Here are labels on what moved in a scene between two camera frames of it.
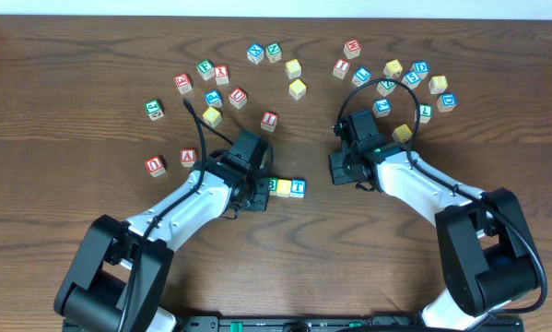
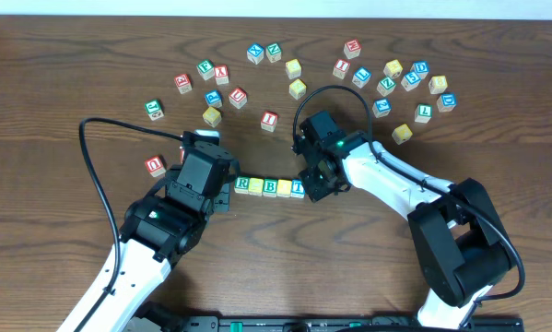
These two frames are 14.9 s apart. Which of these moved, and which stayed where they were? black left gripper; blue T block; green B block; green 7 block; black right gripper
Moved: black right gripper; black left gripper
Stayed: green B block; green 7 block; blue T block
